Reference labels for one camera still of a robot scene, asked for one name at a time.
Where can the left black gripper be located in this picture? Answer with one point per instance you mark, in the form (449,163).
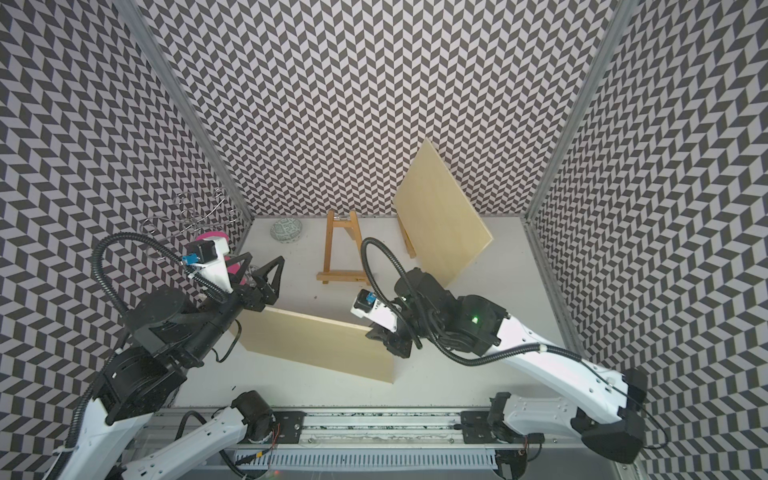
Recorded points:
(270,292)

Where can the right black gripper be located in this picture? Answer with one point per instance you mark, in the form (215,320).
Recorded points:
(392,341)

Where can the plywood board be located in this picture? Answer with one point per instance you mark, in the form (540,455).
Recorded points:
(443,226)
(320,342)

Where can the small wooden easel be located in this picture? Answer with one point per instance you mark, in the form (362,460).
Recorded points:
(406,239)

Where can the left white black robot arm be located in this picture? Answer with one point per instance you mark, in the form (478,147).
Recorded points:
(170,336)

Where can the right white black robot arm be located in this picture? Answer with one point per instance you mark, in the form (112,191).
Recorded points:
(599,406)

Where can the pink plastic wine glass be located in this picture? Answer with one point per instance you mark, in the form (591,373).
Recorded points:
(225,259)

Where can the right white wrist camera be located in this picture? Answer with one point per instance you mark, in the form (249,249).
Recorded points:
(368,306)

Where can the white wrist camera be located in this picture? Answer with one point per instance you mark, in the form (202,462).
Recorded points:
(208,257)
(368,306)

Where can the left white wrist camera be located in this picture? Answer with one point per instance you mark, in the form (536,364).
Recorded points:
(208,257)

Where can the metal wire glass rack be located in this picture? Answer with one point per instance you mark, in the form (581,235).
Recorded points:
(191,215)

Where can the aluminium front rail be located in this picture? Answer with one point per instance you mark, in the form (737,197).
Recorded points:
(411,443)

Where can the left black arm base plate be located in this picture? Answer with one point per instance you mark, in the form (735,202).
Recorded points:
(287,427)

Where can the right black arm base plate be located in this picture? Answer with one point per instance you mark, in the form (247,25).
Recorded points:
(477,428)

